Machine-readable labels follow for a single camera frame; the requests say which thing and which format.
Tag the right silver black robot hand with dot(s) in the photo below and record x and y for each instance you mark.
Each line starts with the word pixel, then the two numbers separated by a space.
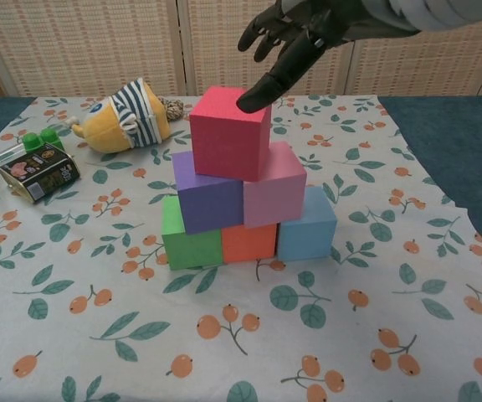
pixel 308 37

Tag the red foam cube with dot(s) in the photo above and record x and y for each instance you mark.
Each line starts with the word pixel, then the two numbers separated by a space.
pixel 228 138

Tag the pink foam cube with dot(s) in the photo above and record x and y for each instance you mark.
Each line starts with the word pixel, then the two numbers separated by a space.
pixel 274 197

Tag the purple foam cube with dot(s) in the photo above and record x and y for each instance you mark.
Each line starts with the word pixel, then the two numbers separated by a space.
pixel 209 201

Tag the blue foam cube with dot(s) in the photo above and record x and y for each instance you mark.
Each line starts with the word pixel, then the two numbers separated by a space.
pixel 306 234

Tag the orange foam cube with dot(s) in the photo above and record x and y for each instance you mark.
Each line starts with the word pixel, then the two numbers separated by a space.
pixel 249 243

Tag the green foam cube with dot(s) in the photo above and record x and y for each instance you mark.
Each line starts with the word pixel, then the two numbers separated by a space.
pixel 191 251

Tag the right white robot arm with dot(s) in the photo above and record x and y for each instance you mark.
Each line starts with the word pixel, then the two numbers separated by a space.
pixel 463 12

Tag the woven bamboo folding screen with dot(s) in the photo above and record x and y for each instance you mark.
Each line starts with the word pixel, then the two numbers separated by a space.
pixel 98 42

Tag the yellow plush toy striped shirt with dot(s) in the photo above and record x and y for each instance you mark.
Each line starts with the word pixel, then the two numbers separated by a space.
pixel 107 125

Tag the floral print tablecloth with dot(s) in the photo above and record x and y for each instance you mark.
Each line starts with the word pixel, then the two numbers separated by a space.
pixel 350 293

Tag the green toy brick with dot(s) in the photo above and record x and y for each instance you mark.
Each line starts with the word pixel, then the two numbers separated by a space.
pixel 34 142

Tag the black snack packet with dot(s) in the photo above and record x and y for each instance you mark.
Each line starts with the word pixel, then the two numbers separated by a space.
pixel 36 171

